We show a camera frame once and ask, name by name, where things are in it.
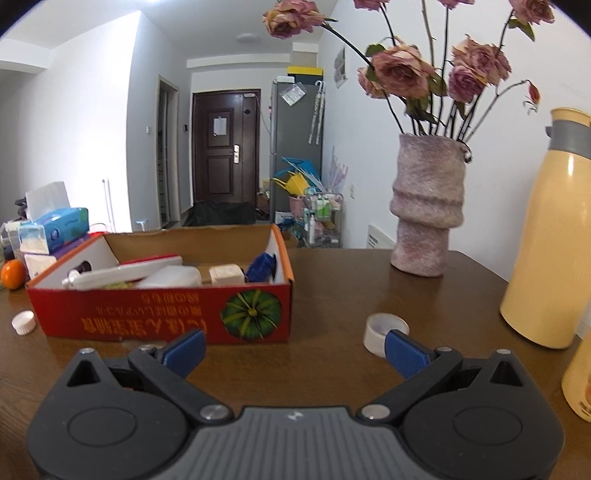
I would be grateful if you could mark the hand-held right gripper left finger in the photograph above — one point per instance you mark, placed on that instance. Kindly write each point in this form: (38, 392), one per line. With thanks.
(187, 351)

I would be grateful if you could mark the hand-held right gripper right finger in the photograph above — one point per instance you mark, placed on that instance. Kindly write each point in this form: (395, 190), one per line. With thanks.
(406, 354)

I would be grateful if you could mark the translucent round lid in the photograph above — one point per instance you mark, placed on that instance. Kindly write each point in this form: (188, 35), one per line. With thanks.
(376, 330)

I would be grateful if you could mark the red cardboard box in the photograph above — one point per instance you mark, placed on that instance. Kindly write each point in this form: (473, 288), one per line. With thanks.
(152, 314)

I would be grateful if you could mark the clear bottle of white pellets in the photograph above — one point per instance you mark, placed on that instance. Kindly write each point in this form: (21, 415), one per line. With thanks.
(173, 277)

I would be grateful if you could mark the beige square plug adapter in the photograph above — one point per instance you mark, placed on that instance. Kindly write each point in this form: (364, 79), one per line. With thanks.
(226, 275)

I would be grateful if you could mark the red and white lint brush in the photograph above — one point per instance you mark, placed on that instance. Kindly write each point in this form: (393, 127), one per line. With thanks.
(120, 273)

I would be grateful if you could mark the purple ridged lid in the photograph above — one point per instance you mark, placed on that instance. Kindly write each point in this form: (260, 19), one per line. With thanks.
(261, 268)

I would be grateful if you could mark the white flat panel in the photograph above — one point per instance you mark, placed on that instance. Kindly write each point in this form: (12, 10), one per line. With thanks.
(381, 237)

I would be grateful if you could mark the black cloth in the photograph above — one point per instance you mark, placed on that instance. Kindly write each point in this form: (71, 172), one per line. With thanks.
(221, 213)

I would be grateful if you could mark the pink textured vase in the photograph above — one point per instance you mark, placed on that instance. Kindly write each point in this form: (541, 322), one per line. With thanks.
(427, 203)

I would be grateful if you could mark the metal rolling cart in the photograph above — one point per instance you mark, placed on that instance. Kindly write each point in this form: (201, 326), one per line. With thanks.
(323, 221)

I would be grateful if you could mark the purple tissue pack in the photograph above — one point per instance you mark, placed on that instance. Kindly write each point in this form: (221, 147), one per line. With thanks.
(69, 247)

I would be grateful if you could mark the white bottle cap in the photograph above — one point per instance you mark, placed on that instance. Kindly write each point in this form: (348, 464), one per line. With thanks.
(24, 322)

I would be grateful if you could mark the white tissue pack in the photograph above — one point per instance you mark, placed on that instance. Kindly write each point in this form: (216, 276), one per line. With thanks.
(39, 265)

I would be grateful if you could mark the yellow thermos jug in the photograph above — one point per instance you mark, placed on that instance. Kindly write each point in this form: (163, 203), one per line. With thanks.
(549, 258)

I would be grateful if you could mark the yellow bear mug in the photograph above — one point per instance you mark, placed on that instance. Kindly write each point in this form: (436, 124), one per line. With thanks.
(579, 383)

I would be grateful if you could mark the blue tissue box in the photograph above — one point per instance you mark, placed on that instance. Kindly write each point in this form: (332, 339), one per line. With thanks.
(60, 228)

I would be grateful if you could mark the pink bucket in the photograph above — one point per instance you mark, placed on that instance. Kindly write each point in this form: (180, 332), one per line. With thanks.
(296, 205)

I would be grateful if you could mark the orange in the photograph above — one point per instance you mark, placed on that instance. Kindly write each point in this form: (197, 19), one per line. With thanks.
(13, 274)

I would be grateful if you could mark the yellow watering can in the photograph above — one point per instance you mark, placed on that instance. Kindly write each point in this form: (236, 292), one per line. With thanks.
(293, 184)

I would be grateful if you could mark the dark brown door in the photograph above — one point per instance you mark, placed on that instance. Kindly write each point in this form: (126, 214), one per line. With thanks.
(226, 152)

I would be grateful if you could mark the clear snack container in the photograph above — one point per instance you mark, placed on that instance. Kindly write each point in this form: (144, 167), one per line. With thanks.
(11, 237)

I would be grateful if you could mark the grey refrigerator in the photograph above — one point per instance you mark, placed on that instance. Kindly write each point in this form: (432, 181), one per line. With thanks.
(293, 138)

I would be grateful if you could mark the folded white umbrella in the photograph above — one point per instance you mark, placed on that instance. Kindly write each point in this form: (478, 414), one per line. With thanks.
(316, 113)

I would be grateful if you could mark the bunch of dried pink roses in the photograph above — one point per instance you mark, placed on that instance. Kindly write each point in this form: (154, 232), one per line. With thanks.
(401, 69)

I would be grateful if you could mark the yellow box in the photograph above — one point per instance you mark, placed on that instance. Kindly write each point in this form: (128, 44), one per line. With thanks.
(304, 72)

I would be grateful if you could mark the round ceiling lamp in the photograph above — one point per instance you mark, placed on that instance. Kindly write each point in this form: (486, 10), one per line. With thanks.
(249, 38)

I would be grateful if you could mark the wall poster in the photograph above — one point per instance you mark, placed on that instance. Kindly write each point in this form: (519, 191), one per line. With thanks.
(340, 67)

